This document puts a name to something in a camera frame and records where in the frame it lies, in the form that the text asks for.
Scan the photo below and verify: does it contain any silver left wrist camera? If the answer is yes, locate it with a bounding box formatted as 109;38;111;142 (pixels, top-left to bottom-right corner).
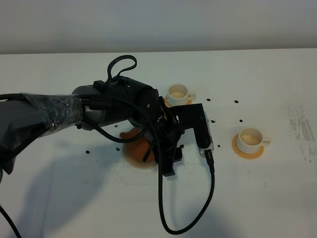
170;103;215;156

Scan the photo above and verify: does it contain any white teacup near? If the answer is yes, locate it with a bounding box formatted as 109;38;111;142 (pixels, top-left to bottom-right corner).
236;127;271;154

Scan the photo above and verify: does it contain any orange coaster far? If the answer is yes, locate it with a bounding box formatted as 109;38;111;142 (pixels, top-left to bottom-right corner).
164;96;193;108

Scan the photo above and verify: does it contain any brown clay teapot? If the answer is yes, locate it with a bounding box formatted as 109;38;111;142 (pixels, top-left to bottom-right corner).
123;137;156;169

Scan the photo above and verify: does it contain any white teacup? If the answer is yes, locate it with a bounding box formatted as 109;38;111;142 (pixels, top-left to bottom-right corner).
236;127;271;154
167;84;197;107

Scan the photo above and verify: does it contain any orange coaster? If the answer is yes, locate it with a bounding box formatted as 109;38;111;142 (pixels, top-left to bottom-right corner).
232;134;264;160
164;96;193;108

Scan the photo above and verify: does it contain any braided black camera cable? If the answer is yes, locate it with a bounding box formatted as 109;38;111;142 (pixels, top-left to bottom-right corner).
81;93;215;235

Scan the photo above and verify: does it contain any white teacup far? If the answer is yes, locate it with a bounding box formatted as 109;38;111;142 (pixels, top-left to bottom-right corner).
167;84;197;107

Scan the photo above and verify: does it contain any thin black left cable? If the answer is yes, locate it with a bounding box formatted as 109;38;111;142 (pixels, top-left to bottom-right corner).
76;55;161;163

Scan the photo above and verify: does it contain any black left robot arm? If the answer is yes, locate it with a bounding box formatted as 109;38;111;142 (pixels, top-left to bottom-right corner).
0;75;185;176

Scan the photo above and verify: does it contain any orange coaster near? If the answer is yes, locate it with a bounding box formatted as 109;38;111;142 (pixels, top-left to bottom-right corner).
232;134;264;160

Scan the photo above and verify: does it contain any beige round teapot coaster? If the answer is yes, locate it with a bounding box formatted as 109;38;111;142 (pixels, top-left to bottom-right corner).
123;143;157;170

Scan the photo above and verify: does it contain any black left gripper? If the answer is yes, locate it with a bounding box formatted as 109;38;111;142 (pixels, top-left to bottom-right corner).
99;76;184;177

